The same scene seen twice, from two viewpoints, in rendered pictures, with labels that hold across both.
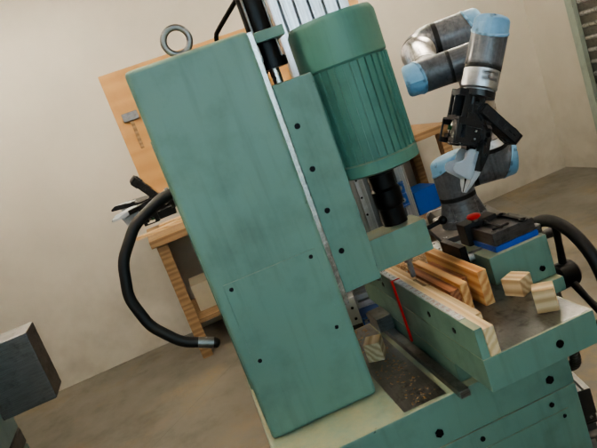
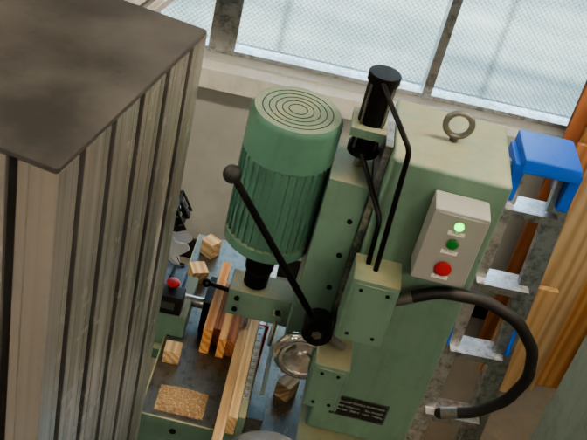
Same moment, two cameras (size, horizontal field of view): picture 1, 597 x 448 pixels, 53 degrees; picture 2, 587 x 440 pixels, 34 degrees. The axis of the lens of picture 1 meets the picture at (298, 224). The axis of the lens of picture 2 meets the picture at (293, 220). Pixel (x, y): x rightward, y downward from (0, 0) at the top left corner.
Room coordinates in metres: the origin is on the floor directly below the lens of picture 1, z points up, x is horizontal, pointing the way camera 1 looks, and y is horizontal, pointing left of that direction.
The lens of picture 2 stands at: (2.74, 0.05, 2.40)
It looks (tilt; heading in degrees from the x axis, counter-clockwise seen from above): 36 degrees down; 187
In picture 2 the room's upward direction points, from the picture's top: 15 degrees clockwise
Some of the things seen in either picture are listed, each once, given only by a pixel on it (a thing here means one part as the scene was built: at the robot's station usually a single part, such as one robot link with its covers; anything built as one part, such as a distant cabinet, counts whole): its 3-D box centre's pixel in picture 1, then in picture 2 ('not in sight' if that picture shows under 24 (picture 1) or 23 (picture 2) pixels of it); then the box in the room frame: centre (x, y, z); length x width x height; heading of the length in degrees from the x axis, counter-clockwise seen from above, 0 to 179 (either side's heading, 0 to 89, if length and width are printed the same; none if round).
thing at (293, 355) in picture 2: not in sight; (302, 355); (1.30, -0.04, 1.02); 0.12 x 0.03 x 0.12; 99
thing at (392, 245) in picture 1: (394, 246); (259, 300); (1.20, -0.17, 1.03); 0.14 x 0.07 x 0.09; 99
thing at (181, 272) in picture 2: (495, 228); (162, 282); (1.20, -0.39, 0.99); 0.13 x 0.11 x 0.06; 9
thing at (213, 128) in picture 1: (251, 237); (400, 284); (1.15, 0.10, 1.16); 0.22 x 0.22 x 0.72; 9
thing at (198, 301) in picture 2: (470, 257); (194, 301); (1.19, -0.32, 0.95); 0.09 x 0.07 x 0.09; 9
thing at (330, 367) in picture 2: not in sight; (328, 373); (1.33, 0.02, 1.02); 0.09 x 0.07 x 0.12; 9
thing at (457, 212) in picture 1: (461, 207); not in sight; (1.87, -0.52, 0.87); 0.15 x 0.15 x 0.10
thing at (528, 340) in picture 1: (475, 293); (194, 328); (1.19, -0.30, 0.87); 0.61 x 0.30 x 0.06; 9
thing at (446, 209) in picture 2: not in sight; (449, 239); (1.29, 0.15, 1.40); 0.10 x 0.06 x 0.16; 99
